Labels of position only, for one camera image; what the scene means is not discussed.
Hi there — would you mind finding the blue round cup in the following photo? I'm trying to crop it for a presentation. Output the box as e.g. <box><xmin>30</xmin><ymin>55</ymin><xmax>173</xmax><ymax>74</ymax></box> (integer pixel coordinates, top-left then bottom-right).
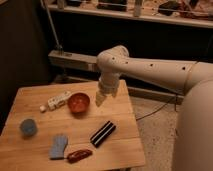
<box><xmin>20</xmin><ymin>119</ymin><xmax>37</xmax><ymax>136</ymax></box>

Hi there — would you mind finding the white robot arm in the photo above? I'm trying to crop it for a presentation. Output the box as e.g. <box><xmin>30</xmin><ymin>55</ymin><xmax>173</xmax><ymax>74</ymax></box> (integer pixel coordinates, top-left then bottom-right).
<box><xmin>97</xmin><ymin>45</ymin><xmax>213</xmax><ymax>171</ymax></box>

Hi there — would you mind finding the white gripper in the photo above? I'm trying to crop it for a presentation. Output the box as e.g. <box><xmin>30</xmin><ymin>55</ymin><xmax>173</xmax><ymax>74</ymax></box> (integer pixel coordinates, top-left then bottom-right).
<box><xmin>95</xmin><ymin>77</ymin><xmax>119</xmax><ymax>107</ymax></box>

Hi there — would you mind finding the metal lamp pole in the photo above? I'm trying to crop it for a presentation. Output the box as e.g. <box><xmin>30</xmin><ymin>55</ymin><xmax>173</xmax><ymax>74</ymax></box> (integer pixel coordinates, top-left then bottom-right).
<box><xmin>42</xmin><ymin>0</ymin><xmax>63</xmax><ymax>55</ymax></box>

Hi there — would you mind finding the dark red oblong object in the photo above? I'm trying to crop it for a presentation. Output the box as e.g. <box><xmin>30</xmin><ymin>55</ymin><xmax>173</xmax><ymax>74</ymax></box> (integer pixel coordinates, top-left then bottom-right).
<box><xmin>66</xmin><ymin>149</ymin><xmax>93</xmax><ymax>163</ymax></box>

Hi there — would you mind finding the black cable on floor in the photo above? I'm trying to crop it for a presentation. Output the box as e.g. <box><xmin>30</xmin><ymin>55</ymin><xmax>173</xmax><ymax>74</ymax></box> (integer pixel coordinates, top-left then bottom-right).
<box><xmin>135</xmin><ymin>94</ymin><xmax>178</xmax><ymax>122</ymax></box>

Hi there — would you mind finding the small white cube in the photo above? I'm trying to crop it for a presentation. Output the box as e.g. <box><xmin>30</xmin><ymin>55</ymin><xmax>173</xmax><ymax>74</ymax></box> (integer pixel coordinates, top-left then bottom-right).
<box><xmin>39</xmin><ymin>105</ymin><xmax>46</xmax><ymax>113</ymax></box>

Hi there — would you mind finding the blue sponge cloth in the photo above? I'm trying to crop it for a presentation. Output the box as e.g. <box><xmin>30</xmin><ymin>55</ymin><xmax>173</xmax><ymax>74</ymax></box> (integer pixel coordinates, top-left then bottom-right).
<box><xmin>49</xmin><ymin>135</ymin><xmax>68</xmax><ymax>160</ymax></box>

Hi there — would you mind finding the wooden table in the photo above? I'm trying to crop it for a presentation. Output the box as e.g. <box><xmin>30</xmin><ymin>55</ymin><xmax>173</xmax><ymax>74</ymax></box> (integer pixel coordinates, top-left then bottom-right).
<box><xmin>0</xmin><ymin>81</ymin><xmax>145</xmax><ymax>171</ymax></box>

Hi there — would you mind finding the white wooden shelf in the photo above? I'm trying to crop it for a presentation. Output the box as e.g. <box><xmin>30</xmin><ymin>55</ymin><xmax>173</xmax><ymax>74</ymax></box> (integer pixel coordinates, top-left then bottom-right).
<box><xmin>40</xmin><ymin>0</ymin><xmax>213</xmax><ymax>29</ymax></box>

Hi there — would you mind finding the red ceramic cup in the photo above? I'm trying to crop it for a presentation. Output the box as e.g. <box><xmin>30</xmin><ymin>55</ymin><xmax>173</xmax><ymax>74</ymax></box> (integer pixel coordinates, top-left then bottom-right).
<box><xmin>67</xmin><ymin>93</ymin><xmax>90</xmax><ymax>113</ymax></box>

